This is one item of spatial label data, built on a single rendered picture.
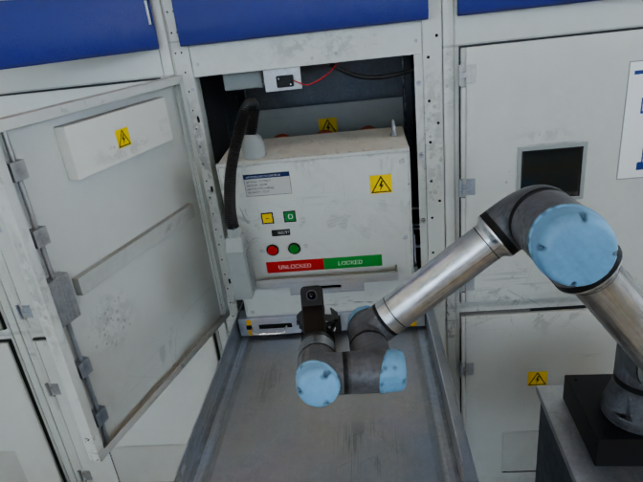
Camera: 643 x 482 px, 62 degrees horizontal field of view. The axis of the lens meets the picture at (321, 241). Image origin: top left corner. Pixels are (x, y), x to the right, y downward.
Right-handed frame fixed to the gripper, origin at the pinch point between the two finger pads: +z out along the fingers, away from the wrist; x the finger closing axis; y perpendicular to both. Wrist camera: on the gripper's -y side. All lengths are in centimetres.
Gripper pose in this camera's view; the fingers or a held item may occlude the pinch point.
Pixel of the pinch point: (317, 304)
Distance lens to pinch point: 124.6
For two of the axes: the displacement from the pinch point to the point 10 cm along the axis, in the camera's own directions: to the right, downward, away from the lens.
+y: 0.5, 9.7, 2.4
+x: 10.0, -0.5, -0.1
